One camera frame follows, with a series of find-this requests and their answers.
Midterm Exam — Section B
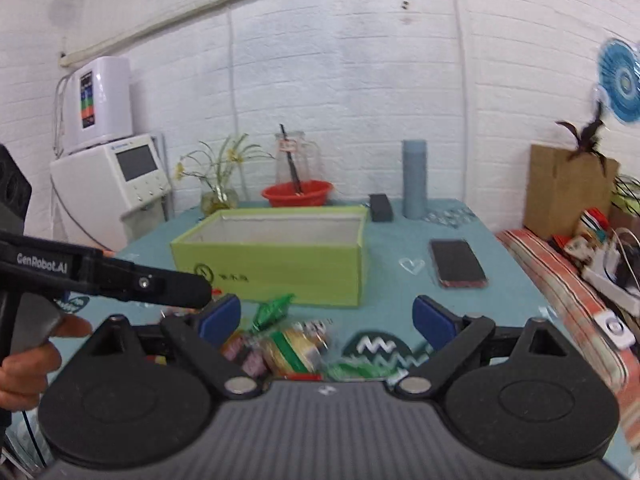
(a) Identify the glass pitcher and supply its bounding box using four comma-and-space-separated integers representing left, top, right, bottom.
274, 131, 323, 184

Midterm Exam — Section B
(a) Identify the dark feather decoration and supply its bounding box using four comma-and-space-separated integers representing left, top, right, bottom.
556, 100, 606, 174

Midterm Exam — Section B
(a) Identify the grey blue tumbler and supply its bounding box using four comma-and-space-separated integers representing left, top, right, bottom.
402, 140, 427, 220

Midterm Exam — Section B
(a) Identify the smartphone red case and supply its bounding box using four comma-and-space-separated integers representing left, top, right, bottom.
430, 240, 487, 288

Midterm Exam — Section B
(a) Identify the person left hand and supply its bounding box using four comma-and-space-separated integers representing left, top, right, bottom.
0, 340, 62, 412

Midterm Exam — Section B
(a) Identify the black rectangular case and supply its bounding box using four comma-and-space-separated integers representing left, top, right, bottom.
369, 194, 394, 223

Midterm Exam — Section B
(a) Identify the blue paper fan decoration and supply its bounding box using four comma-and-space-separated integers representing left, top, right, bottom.
598, 38, 639, 124

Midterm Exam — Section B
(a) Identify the brown cardboard box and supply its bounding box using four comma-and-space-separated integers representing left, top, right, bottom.
523, 144, 620, 240

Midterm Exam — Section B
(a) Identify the white water purifier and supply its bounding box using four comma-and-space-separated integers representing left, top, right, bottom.
54, 56, 134, 157

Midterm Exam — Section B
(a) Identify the glass vase with plant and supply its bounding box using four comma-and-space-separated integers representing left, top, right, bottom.
175, 133, 273, 217

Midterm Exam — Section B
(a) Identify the white countertop appliance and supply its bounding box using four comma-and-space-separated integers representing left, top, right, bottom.
50, 134, 171, 252

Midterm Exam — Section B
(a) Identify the green cardboard box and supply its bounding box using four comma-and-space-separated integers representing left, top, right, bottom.
170, 206, 369, 308

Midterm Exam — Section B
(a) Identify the black stirring stick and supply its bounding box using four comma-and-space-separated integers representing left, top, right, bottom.
280, 124, 304, 196

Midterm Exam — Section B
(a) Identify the red plastic basin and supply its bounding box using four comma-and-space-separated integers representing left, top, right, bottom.
262, 180, 334, 207

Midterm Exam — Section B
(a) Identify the red dates pack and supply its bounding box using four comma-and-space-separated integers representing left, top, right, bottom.
220, 330, 270, 380

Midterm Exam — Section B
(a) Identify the green candy packet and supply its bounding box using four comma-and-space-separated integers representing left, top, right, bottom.
250, 294, 295, 334

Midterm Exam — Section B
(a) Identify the teal patterned tablecloth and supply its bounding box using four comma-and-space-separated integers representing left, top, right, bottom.
49, 198, 632, 461

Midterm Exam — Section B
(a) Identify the white power strip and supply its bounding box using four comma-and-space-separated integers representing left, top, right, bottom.
582, 250, 639, 318

